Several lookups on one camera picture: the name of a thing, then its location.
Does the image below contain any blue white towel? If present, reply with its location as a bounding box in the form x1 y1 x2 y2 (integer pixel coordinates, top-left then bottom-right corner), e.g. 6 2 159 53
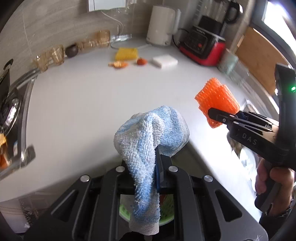
113 105 190 235

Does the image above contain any orange foam fruit net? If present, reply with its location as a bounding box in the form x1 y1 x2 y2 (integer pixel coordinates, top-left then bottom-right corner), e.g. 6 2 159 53
195 78 240 128

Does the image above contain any green perforated trash basket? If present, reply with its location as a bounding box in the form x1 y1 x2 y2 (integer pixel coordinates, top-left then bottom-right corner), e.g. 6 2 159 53
119 194 174 226

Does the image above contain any person's right hand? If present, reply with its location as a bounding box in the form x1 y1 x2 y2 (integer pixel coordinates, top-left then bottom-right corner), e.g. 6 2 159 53
255 158 295 216

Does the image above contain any clear glass cup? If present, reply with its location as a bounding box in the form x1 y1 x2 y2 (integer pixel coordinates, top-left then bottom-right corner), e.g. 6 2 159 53
229 61 250 86

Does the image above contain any wooden cutting board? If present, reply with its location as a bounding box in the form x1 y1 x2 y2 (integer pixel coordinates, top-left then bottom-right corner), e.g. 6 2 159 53
235 27 289 95

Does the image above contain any white sponge block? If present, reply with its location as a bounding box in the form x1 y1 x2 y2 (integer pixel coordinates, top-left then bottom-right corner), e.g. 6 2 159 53
152 55 178 69

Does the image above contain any white green mug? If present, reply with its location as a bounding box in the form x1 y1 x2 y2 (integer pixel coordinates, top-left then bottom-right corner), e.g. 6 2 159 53
217 49 239 75

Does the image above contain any small orange fruit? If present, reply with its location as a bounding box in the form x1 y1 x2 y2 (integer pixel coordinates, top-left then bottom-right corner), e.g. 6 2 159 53
137 58 148 66

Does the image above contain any orange peel piece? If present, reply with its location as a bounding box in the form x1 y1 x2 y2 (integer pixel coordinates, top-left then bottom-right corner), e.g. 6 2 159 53
108 61 128 69

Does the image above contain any yellow foam fruit net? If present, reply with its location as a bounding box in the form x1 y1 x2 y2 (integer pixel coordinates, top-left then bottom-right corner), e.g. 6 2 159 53
115 48 138 61

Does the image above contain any red black blender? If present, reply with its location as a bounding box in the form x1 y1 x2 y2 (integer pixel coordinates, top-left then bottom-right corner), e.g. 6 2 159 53
179 1 243 66

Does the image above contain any amber glass cup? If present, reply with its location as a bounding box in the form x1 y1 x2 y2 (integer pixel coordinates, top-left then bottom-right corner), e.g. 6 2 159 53
78 39 98 51
95 30 111 48
49 45 64 65
34 52 52 72

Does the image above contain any white electric kettle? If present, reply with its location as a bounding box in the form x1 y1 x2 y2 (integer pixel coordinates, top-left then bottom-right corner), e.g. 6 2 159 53
146 6 181 46

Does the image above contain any dark brown clay cup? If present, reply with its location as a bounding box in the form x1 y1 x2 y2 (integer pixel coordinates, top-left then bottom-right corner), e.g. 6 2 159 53
65 44 79 58

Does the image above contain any gas stove top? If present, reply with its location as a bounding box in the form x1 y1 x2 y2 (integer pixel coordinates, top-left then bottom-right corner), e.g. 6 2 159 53
1 69 40 179

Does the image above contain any black wok with lid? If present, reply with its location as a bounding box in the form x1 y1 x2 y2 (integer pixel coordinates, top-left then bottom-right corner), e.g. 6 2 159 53
0 59 14 104

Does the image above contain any white power cable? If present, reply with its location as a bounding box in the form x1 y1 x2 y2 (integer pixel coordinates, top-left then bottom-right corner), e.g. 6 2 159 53
100 10 153 50

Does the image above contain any white wall box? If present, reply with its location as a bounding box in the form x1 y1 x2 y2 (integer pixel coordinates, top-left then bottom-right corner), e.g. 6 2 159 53
87 0 126 12

